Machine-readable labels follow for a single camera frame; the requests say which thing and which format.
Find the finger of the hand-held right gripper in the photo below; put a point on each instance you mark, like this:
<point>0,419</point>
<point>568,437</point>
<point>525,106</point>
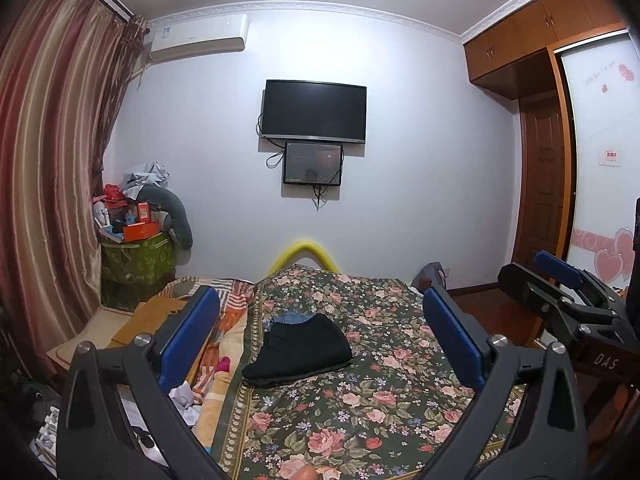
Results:
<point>555,265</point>
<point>540,295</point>

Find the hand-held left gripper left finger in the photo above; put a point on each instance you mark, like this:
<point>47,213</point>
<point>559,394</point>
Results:
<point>192,330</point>

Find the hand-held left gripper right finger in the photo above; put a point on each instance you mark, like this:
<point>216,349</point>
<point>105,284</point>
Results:
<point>450,335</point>

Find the black pants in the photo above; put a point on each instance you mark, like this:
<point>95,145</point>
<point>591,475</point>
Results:
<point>300,350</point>

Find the orange patterned blanket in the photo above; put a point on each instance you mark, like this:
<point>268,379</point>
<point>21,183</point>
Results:
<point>235,320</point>

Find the brown cardboard sheet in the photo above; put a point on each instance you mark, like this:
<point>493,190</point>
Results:
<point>150,315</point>

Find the pink cloth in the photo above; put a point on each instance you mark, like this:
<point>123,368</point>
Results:
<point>223,364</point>

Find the grey blue bag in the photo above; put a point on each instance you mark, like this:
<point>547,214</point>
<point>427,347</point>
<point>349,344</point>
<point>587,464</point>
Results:
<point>430,275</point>

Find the white cloth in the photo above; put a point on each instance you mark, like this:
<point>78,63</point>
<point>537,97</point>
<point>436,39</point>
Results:
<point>185,395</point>

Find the brown wooden door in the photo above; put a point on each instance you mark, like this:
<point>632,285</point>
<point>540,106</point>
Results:
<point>542,185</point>

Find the green storage box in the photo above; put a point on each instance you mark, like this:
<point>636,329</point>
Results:
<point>135,260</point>

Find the blue jeans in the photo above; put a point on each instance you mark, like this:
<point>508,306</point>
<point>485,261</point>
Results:
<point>292,319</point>

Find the floral bedspread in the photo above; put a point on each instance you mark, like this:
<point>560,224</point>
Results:
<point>375,410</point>

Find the white printed papers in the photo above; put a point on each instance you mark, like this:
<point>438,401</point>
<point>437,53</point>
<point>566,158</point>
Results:
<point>135,420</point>

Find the beige flat board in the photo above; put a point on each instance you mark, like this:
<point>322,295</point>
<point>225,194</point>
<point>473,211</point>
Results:
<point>85,340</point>

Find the orange box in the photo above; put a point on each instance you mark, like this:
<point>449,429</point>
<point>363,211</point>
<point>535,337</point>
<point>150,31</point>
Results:
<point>142,232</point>

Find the white heart-print wardrobe door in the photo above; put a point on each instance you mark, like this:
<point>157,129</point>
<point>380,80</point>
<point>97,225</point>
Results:
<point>600,160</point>

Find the grey pillow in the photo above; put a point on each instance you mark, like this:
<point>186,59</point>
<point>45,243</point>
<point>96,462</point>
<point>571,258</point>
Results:
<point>175,210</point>

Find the small red box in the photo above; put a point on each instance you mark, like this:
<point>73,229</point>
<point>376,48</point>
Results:
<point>144,212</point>

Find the yellow foam bed guard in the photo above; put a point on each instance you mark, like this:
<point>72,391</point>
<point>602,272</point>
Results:
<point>300,247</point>

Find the red bag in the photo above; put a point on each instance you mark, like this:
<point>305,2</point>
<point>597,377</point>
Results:
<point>115,195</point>

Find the grey crumpled cloth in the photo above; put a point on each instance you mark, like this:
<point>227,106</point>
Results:
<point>147,177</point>

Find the striped red curtain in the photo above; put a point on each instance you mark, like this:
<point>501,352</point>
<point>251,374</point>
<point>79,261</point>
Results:
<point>50,160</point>

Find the wooden overhead cabinet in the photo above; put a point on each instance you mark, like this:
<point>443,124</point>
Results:
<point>525,30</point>

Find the white air conditioner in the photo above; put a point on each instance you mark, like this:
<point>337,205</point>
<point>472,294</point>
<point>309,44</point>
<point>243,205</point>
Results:
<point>200,35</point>

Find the small wall monitor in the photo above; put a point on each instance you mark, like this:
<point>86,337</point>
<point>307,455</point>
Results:
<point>312,162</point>

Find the black wall television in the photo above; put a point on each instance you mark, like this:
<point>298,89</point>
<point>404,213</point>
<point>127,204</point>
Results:
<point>315,110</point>

